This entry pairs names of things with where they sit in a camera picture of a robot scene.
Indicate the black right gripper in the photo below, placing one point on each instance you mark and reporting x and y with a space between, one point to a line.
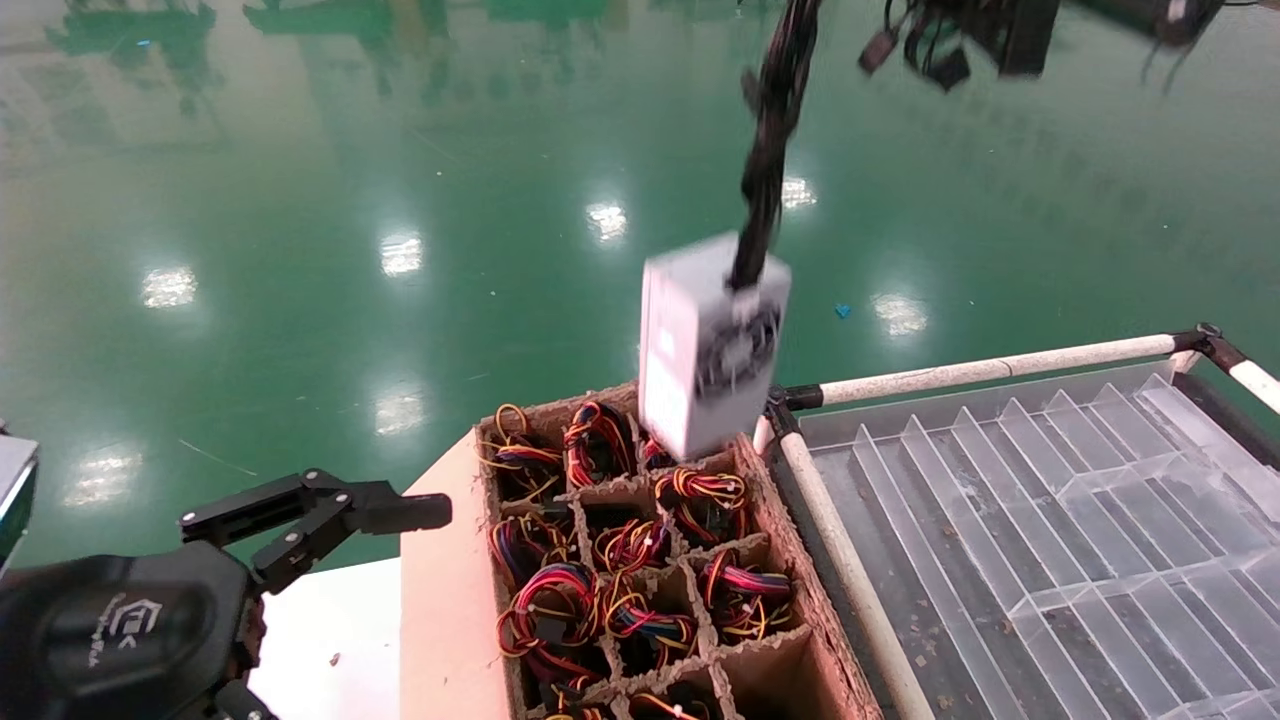
1022 35

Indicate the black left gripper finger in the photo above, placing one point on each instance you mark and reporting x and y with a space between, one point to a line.
395 510

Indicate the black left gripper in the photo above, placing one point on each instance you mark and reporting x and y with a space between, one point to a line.
110 640

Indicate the pale cardboard sheet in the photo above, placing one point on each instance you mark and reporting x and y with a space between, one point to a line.
445 620

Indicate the black pipe connector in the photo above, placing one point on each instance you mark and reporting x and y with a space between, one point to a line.
795 400
1210 340

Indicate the brown pulp compartment tray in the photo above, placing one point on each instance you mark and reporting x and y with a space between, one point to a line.
770 520

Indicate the clear plastic divider tray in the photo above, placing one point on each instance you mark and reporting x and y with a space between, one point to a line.
1000 500

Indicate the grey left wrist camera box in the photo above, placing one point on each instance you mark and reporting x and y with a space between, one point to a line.
15 490

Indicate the white frame pipe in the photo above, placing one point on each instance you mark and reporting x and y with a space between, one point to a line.
1000 368
1260 383
830 520

